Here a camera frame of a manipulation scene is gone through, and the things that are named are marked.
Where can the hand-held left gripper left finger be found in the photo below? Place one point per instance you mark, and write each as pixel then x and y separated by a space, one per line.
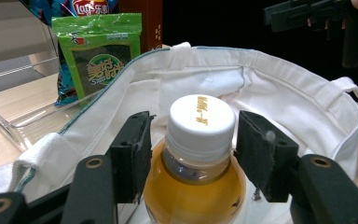
pixel 130 161

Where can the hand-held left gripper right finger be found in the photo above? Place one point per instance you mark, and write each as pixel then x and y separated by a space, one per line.
pixel 267 155

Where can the white patterned tote bag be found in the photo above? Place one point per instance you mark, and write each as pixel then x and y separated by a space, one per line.
pixel 276 87

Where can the orange drink bottle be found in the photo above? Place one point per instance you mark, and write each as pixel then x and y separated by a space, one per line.
pixel 199 186

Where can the green seaweed snack packet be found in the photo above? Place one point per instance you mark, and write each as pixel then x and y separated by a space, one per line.
pixel 99 62

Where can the clear plastic tray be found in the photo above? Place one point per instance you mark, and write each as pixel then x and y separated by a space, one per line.
pixel 18 102

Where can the brown carton box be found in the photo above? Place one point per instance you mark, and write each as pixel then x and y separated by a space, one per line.
pixel 150 25

